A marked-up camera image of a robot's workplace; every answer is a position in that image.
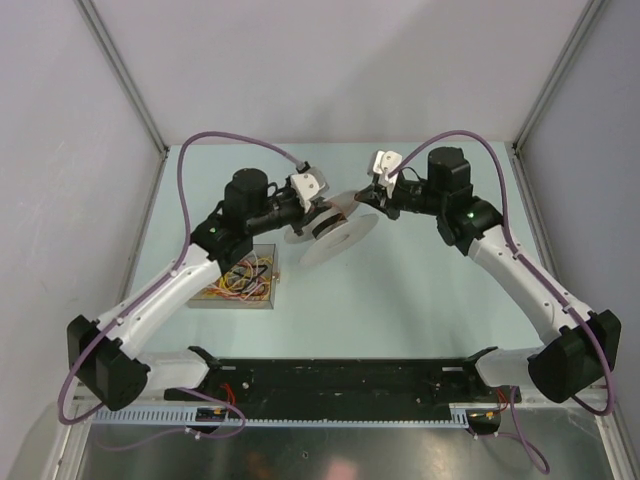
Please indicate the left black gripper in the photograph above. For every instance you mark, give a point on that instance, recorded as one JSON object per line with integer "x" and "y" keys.
{"x": 300, "y": 220}

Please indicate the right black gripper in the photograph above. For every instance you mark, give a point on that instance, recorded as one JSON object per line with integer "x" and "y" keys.
{"x": 377, "y": 195}

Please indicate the grey perforated cable spool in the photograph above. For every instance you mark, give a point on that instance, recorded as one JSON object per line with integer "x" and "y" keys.
{"x": 332, "y": 230}

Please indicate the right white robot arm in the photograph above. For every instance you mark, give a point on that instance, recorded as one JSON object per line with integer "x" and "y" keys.
{"x": 579, "y": 345}

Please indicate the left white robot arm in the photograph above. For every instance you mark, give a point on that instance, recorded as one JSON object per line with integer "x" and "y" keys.
{"x": 107, "y": 355}

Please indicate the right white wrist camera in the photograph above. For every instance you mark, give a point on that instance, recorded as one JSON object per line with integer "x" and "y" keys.
{"x": 383, "y": 168}

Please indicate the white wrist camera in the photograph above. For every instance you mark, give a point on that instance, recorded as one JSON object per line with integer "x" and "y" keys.
{"x": 309, "y": 183}
{"x": 383, "y": 168}

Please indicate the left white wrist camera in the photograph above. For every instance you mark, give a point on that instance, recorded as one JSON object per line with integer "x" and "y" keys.
{"x": 309, "y": 183}

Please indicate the clear plastic cable box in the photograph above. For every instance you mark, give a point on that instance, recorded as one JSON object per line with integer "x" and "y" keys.
{"x": 250, "y": 284}

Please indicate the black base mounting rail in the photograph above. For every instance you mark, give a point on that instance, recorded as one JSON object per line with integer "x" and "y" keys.
{"x": 348, "y": 386}

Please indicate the left aluminium frame post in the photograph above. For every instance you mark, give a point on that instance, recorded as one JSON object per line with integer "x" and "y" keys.
{"x": 103, "y": 39}

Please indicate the aluminium frame post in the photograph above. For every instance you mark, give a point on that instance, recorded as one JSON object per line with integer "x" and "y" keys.
{"x": 569, "y": 53}
{"x": 103, "y": 39}

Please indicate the white slotted cable duct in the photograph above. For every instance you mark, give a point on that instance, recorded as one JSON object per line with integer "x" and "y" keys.
{"x": 449, "y": 416}

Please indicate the right aluminium frame post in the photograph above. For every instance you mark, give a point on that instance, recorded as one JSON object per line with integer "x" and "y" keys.
{"x": 569, "y": 53}

